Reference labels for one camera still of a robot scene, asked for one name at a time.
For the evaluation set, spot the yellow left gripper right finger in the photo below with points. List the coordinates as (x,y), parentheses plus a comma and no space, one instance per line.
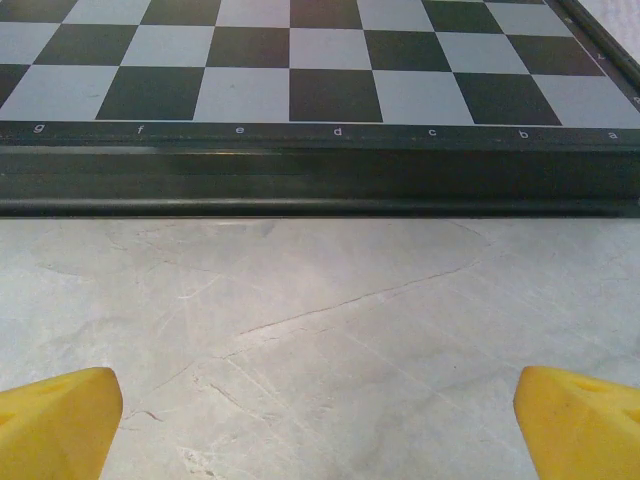
(585,430)

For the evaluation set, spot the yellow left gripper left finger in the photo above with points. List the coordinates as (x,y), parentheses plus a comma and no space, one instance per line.
(55,425)

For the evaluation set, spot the black and grey chessboard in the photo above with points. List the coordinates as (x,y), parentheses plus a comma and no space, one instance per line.
(320,100)

